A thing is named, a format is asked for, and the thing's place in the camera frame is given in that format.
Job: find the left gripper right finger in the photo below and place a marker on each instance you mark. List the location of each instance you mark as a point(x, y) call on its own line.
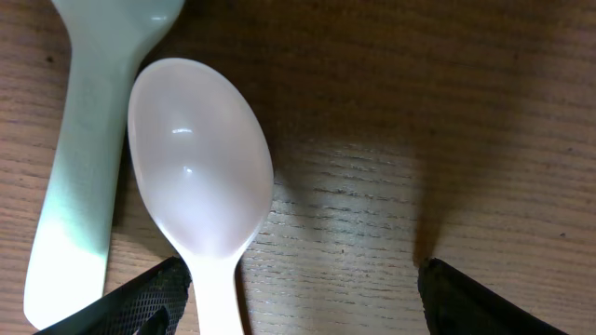
point(456, 304)

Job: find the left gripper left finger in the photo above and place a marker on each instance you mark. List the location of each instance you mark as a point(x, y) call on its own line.
point(151, 303)

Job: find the white spoon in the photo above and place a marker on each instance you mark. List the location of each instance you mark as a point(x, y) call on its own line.
point(205, 175)

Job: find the mint green plastic fork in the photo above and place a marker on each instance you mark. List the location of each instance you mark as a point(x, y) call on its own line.
point(109, 40)

